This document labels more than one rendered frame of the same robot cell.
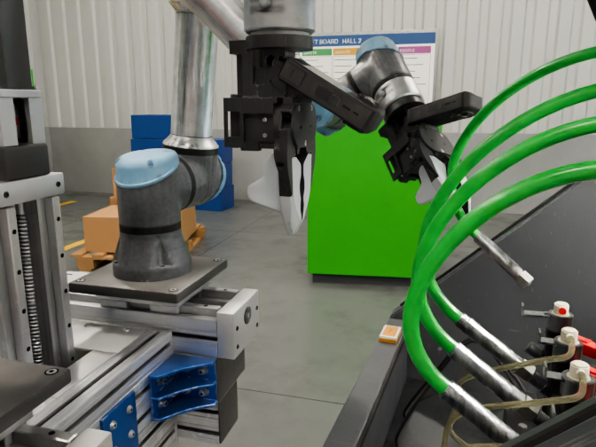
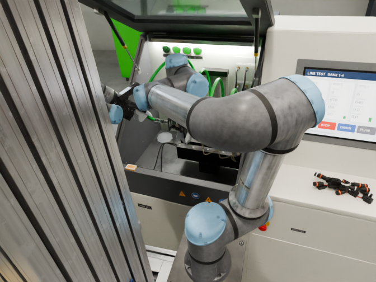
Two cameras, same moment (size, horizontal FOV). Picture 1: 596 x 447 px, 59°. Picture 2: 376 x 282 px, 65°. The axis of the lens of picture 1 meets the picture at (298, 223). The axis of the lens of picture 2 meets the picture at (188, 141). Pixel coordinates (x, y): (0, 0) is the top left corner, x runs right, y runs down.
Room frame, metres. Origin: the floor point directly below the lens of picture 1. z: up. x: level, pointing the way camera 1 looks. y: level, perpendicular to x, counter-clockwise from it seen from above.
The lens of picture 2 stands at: (0.53, 0.96, 1.93)
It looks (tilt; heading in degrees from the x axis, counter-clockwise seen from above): 36 degrees down; 273
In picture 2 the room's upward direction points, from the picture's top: 5 degrees counter-clockwise
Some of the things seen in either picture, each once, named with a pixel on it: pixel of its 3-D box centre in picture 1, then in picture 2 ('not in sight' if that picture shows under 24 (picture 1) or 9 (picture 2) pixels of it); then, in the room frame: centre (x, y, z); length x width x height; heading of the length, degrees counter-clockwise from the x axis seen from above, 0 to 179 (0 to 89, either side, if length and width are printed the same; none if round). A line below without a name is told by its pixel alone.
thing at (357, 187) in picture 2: not in sight; (342, 185); (-0.04, 0.08, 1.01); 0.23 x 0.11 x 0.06; 160
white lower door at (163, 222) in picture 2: not in sight; (179, 241); (0.69, -0.08, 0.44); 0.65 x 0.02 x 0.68; 160
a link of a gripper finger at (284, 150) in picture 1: (287, 154); not in sight; (0.57, 0.01, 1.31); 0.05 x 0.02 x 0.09; 160
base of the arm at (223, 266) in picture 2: not in sight; (207, 253); (0.53, 0.42, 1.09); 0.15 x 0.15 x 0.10
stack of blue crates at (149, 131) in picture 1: (183, 161); not in sight; (7.05, 1.52, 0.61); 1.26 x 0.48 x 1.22; 74
